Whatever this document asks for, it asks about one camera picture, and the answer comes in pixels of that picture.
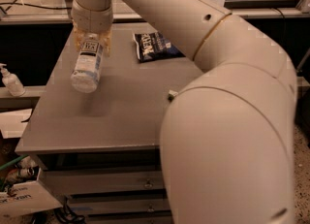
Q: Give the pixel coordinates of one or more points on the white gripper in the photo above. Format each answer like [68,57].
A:
[91,20]

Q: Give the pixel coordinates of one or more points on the clear plastic water bottle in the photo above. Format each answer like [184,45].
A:
[87,72]

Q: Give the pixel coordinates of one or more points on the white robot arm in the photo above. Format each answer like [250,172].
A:
[227,138]

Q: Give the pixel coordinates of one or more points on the white pump dispenser bottle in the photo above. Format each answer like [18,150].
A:
[11,81]

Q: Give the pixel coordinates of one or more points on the dark blue snack bag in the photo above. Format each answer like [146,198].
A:
[154,46]

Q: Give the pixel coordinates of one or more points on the green chip bag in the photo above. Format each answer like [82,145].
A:
[172,94]

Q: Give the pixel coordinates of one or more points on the grey drawer cabinet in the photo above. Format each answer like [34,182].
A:
[99,152]

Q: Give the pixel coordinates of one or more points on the white paper sheet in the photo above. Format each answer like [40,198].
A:
[12,124]

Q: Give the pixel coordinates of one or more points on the white cardboard box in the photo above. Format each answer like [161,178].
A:
[27,197]

